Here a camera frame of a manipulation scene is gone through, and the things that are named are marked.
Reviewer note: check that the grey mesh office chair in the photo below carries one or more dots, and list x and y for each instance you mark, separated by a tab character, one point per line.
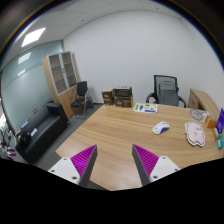
166	91

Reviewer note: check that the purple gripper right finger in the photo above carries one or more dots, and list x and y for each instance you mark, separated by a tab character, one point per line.
150	166

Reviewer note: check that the orange box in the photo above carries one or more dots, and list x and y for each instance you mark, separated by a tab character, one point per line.
210	122

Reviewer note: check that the dark box on top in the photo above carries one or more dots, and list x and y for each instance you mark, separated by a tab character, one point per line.
123	91

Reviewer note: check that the round grey coaster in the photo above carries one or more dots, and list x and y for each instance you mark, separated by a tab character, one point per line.
196	114

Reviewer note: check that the teal small box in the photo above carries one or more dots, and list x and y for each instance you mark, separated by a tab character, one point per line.
220	142

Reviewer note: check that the black leather sofa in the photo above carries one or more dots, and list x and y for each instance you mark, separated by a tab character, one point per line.
43	128

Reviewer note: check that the small brown cardboard box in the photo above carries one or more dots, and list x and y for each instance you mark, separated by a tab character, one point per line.
107	95

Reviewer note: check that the ceiling light panel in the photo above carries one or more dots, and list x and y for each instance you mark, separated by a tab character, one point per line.
32	36

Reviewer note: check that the large brown cardboard box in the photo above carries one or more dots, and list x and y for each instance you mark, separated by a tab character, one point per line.
123	101

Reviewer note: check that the white green sticker sheet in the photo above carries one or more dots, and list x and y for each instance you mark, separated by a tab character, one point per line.
145	108

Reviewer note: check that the wooden glass-door cabinet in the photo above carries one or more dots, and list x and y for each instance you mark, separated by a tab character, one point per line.
62	79

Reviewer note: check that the white and blue computer mouse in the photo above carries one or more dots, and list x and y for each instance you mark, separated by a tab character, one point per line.
160	128

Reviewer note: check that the black visitor chair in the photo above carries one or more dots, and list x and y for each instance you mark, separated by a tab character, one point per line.
81	97

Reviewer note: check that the blue standing box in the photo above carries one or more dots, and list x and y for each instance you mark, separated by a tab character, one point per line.
220	122

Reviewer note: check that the pink pig-shaped mouse pad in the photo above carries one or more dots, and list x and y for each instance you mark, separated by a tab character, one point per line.
195	134

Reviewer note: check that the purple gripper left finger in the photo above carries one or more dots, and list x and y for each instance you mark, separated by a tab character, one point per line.
78	168

